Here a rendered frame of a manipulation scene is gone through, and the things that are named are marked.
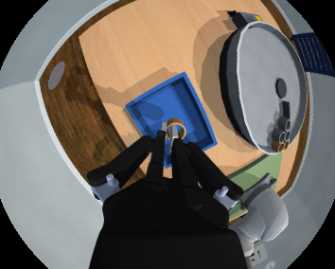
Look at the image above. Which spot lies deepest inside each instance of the blue crate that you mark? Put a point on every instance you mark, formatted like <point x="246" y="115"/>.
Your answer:
<point x="176" y="97"/>

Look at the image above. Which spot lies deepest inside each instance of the bronze bushing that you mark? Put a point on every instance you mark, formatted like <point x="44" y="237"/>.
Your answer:
<point x="176" y="120"/>
<point x="276" y="146"/>
<point x="286" y="145"/>

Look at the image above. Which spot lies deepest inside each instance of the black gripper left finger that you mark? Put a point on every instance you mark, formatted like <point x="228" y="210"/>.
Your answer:
<point x="108" y="179"/>

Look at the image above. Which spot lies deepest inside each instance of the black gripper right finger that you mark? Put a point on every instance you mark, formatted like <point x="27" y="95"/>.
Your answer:
<point x="209" y="176"/>

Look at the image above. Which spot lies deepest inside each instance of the grey metal bushing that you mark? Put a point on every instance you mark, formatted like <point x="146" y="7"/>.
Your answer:
<point x="287" y="134"/>
<point x="282" y="122"/>
<point x="278" y="135"/>

